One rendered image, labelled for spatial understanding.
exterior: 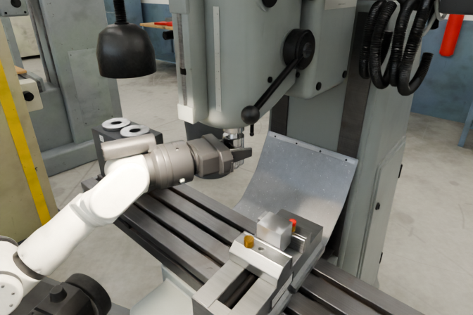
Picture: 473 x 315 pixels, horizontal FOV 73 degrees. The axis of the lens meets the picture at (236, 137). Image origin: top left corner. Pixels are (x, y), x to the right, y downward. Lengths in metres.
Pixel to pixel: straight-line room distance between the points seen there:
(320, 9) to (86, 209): 0.54
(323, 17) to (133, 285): 1.81
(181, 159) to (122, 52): 0.27
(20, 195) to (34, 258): 1.84
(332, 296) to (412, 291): 1.45
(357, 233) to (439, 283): 1.24
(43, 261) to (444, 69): 4.60
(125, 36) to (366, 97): 0.66
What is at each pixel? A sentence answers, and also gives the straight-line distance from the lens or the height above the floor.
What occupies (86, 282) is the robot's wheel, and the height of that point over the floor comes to 0.60.
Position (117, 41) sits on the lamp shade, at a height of 1.50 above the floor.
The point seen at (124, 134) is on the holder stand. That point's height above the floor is 1.15.
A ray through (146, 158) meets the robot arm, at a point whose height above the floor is 1.27.
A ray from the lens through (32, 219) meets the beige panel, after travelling 2.58.
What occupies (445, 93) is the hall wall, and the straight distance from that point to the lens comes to 4.84.
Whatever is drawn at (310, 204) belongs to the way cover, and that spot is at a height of 0.95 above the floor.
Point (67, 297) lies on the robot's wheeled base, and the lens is 1.33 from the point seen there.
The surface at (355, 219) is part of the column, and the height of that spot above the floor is 0.89.
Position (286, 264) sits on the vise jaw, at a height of 1.05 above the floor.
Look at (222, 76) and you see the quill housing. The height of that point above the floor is 1.42.
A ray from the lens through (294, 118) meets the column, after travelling 1.04.
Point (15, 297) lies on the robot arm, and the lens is 0.64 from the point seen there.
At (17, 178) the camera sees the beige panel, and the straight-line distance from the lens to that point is 2.42.
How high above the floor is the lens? 1.56
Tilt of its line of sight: 26 degrees down
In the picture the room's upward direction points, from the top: straight up
